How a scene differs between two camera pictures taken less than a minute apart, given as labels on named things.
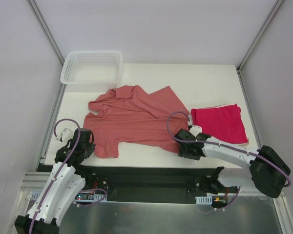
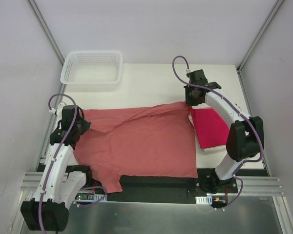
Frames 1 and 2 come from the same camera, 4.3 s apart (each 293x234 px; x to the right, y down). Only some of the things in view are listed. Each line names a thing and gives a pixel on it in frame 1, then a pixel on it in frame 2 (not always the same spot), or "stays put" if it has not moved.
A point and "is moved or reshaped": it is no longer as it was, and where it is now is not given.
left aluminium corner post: x=33 y=6 stays put
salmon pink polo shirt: x=131 y=115 is moved or reshaped
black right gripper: x=184 y=150 to x=190 y=98
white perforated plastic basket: x=92 y=67 stays put
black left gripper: x=88 y=148 to x=82 y=124
